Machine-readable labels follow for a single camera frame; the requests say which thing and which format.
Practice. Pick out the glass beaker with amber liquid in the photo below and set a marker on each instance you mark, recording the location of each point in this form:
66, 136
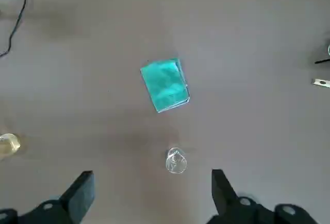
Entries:
9, 145

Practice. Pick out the small clear glass vessel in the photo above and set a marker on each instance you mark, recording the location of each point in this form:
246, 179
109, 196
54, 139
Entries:
329, 49

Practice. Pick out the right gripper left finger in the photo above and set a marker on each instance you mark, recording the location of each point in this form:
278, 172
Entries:
74, 203

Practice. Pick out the thin black stick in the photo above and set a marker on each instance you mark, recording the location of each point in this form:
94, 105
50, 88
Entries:
323, 60

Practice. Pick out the wooden test tube clamp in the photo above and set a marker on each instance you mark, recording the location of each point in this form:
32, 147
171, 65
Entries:
321, 82

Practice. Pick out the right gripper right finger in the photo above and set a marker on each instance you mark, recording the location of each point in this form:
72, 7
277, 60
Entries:
224, 198

